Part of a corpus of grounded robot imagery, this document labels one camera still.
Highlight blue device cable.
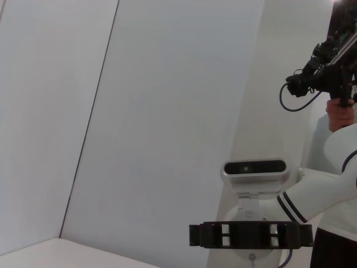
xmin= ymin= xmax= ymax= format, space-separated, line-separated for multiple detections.
xmin=279 ymin=82 xmax=324 ymax=112

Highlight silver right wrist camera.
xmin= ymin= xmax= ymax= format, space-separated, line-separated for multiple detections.
xmin=222 ymin=158 xmax=290 ymax=200

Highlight black handheld teleoperation device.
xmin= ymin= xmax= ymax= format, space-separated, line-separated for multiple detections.
xmin=286 ymin=0 xmax=357 ymax=108

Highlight person hand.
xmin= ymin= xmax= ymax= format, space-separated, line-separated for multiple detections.
xmin=325 ymin=98 xmax=353 ymax=132

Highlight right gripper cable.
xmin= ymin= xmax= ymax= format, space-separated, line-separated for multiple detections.
xmin=248 ymin=247 xmax=293 ymax=268

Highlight person white shirt black trousers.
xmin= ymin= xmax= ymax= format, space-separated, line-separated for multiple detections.
xmin=311 ymin=195 xmax=357 ymax=268

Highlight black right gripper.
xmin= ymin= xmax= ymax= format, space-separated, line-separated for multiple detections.
xmin=189 ymin=220 xmax=314 ymax=250

